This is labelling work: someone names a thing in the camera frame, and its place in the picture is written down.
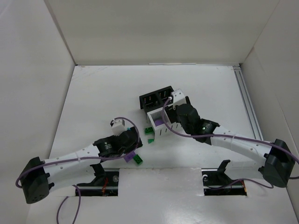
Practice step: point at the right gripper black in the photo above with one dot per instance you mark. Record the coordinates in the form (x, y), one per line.
(171, 114)

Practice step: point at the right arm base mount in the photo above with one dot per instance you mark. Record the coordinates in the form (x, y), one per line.
(216, 182)

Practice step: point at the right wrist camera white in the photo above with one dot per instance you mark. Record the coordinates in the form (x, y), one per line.
(178, 98)

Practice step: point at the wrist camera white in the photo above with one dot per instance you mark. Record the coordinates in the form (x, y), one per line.
(178, 98)
(117, 126)

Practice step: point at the green lego by bin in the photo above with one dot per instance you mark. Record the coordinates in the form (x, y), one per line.
(148, 130)

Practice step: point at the green 2x2 lego front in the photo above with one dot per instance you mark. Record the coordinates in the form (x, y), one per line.
(138, 159)

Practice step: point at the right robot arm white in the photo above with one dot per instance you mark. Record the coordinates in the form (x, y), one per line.
(274, 159)

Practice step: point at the purple oval lego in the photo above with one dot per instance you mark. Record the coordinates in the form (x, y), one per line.
(158, 122)

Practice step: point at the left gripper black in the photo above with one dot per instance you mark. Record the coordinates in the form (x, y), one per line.
(134, 143)

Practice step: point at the white double bin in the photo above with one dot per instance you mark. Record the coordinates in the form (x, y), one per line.
(161, 130)

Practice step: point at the black double bin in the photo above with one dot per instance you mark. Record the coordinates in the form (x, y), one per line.
(155, 99)

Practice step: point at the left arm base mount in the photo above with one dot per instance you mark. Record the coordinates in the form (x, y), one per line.
(104, 183)

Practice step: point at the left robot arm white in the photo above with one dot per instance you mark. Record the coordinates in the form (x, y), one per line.
(39, 178)

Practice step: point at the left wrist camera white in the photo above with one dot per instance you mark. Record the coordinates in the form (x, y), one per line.
(117, 126)

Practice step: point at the purple 2x2 lego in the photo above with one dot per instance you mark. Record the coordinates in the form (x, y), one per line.
(129, 157)

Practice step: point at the aluminium rail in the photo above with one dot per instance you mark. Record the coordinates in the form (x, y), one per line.
(247, 103)

